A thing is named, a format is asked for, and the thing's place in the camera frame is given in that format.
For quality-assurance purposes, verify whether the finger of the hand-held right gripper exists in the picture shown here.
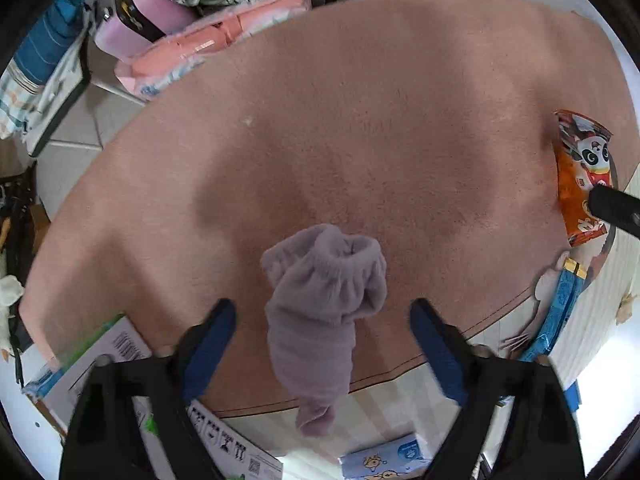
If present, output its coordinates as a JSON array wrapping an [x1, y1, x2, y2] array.
[[588, 186, 640, 236]]

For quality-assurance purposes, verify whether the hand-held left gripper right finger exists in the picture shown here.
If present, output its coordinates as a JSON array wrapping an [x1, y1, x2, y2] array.
[[410, 298, 586, 480]]

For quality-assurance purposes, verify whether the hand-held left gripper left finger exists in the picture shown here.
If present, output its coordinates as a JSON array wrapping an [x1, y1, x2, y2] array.
[[59, 298, 238, 480]]

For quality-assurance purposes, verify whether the orange panda snack packet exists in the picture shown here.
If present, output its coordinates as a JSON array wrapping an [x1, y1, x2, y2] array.
[[552, 109, 615, 248]]

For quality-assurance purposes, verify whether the fuzzy lilac sock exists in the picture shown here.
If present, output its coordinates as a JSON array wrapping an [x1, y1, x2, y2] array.
[[260, 224, 388, 437]]

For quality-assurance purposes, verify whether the white cardboard box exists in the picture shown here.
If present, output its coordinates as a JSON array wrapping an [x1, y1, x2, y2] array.
[[22, 313, 284, 480]]

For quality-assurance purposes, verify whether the cream quilted mat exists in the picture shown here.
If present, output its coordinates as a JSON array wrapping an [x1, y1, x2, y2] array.
[[480, 225, 640, 396]]

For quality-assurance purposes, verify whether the blue snack packet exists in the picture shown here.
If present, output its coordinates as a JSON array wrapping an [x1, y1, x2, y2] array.
[[515, 257, 589, 364]]

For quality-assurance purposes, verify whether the light blue tissue pack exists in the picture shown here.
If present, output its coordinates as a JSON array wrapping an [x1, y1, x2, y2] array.
[[339, 433, 434, 480]]

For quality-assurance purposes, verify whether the pink fleece blanket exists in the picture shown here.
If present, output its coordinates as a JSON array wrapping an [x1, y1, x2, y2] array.
[[20, 0, 627, 418]]

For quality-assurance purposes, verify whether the pink folded bedding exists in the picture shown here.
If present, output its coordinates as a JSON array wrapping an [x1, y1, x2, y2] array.
[[114, 0, 313, 100]]

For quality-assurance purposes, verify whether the lilac storage case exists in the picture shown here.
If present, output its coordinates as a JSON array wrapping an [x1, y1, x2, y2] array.
[[93, 0, 197, 59]]

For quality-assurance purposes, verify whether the blue striped cloth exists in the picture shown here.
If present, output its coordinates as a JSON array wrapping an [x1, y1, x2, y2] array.
[[12, 0, 87, 96]]

